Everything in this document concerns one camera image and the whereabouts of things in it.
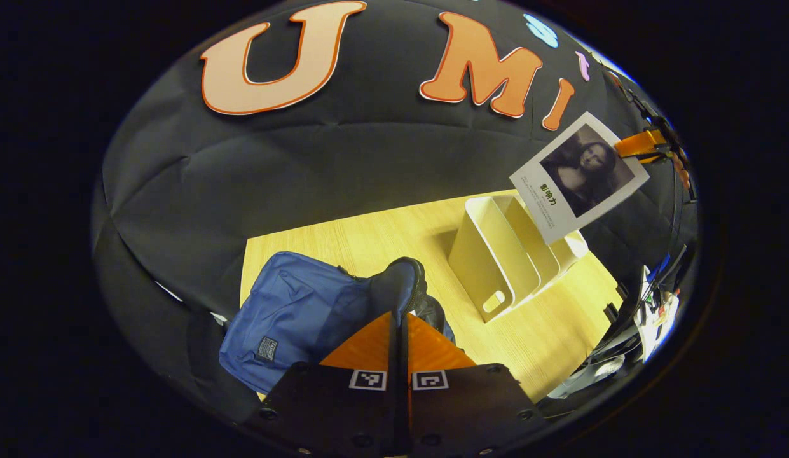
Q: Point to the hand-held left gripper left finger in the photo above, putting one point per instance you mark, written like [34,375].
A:
[343,413]

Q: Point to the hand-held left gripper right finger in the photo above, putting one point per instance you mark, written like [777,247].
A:
[470,413]

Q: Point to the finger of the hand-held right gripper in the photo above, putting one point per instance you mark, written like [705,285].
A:
[642,145]

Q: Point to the blue schoolbag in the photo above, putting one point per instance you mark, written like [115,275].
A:
[292,305]

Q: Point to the white bookshelf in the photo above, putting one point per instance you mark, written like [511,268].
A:
[489,254]

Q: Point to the white and coloured clutter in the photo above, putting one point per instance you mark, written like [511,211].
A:
[655,318]

